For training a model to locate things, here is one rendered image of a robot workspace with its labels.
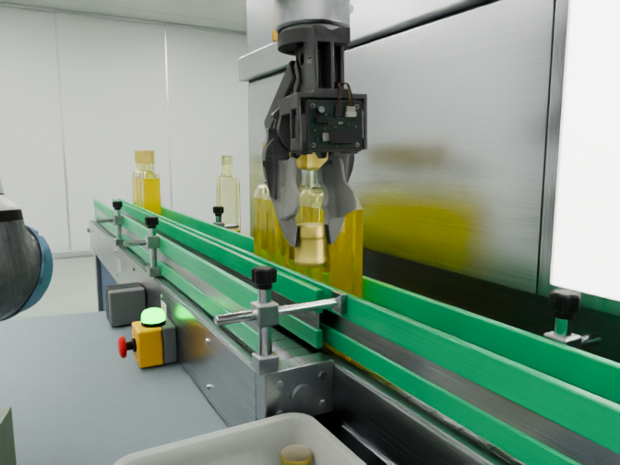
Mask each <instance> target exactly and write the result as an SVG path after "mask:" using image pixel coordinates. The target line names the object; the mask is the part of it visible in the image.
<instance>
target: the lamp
mask: <svg viewBox="0 0 620 465"><path fill-rule="evenodd" d="M165 324H166V319H165V312H164V311H163V310H162V309H160V308H157V307H152V308H149V309H146V310H144V311H143V313H142V314H141V326H142V327H144V328H157V327H161V326H163V325H165Z"/></svg>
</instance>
